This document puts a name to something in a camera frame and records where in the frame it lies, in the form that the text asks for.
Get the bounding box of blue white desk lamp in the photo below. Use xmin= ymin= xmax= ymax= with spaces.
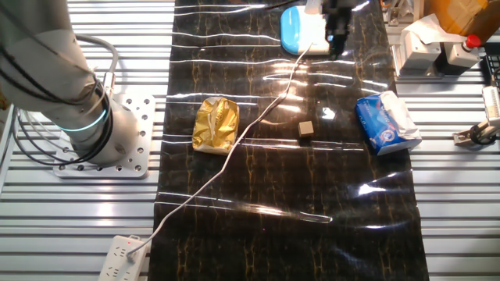
xmin=280 ymin=0 xmax=338 ymax=56

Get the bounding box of small brown wooden cube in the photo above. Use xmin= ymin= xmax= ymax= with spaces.
xmin=297 ymin=120 xmax=316 ymax=139

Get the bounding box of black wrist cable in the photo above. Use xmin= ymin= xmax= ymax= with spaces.
xmin=265 ymin=0 xmax=302 ymax=11

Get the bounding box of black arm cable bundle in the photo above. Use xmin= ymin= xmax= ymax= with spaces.
xmin=0 ymin=38 xmax=114 ymax=167

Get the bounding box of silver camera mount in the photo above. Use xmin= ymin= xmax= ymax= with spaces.
xmin=452 ymin=85 xmax=500 ymax=148

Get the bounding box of white power strip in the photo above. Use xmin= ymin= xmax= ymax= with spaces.
xmin=97 ymin=233 xmax=148 ymax=281

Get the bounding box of black keyboard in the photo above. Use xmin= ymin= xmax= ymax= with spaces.
xmin=480 ymin=53 xmax=500 ymax=89

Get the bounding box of black marble pattern mat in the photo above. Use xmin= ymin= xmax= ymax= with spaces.
xmin=148 ymin=0 xmax=430 ymax=281

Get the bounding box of silver robot mounting plate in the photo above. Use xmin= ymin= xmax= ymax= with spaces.
xmin=53 ymin=93 xmax=156 ymax=180

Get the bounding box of gold snack bag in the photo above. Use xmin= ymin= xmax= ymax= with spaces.
xmin=191 ymin=96 xmax=240 ymax=156

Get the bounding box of emergency stop button box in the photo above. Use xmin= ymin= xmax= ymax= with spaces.
xmin=441 ymin=34 xmax=482 ymax=76

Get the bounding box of white lamp power cable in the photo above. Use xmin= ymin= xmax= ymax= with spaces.
xmin=127 ymin=42 xmax=313 ymax=263

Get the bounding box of brown cardboard box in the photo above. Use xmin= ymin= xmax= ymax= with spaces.
xmin=423 ymin=0 xmax=500 ymax=44

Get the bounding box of grey robot hose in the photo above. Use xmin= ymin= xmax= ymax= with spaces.
xmin=76 ymin=34 xmax=120 ymax=97

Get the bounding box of blue tissue pack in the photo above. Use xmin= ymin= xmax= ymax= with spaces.
xmin=354 ymin=90 xmax=423 ymax=156

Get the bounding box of white paper sheet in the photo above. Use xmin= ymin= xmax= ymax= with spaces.
xmin=402 ymin=13 xmax=468 ymax=46

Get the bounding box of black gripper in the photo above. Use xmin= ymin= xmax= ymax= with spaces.
xmin=322 ymin=0 xmax=355 ymax=59

